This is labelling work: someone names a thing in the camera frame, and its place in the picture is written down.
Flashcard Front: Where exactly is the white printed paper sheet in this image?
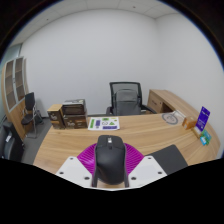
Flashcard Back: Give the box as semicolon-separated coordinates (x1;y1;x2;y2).
87;116;121;131

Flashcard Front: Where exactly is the dark grey mouse pad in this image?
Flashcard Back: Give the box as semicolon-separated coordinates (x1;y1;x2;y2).
146;144;189;176

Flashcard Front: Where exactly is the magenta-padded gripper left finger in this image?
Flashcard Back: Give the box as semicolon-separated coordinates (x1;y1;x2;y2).
54;143;99;188

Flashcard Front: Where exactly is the black cardboard box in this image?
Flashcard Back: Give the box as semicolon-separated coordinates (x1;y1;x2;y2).
61;98;88;117

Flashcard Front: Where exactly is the small orange-brown box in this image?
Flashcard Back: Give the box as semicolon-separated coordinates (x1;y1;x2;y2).
181;115;198;131

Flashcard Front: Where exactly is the black visitor chair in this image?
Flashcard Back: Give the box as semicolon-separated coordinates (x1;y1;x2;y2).
20;91;44;139

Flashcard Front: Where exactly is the black computer mouse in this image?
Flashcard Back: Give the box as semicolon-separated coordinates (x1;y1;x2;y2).
93;134;128;186

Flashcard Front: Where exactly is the narrow brown cardboard box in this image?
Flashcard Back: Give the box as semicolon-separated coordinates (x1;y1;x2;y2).
46;103;66;130

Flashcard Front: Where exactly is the grey backpack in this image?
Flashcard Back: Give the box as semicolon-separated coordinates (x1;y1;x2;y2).
114;88;143;116

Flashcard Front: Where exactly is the round grey disc in bag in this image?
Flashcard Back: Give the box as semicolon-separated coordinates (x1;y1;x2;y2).
161;112;181;126

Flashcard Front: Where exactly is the black padded office chair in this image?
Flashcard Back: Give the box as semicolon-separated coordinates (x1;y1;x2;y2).
0;121;25;163

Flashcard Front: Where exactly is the purple packaging card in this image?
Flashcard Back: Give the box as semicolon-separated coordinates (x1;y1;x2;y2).
195;106;211;133

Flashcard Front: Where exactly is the wooden side cabinet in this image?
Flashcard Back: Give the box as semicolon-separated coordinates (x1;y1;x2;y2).
146;88;198;118

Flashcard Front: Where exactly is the small flat wooden box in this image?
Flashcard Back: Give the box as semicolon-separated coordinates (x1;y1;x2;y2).
193;126;204;139

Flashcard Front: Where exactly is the green flat pack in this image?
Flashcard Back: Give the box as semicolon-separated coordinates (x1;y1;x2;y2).
201;129;213;145

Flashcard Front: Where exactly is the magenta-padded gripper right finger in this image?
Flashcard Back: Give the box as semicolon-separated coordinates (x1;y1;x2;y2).
123;143;168;188

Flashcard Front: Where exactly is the black mesh office chair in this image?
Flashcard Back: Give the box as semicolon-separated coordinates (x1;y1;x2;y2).
105;81;158;117

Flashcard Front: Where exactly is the wooden shelf unit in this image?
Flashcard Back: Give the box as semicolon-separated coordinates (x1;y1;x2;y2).
1;56;36;141

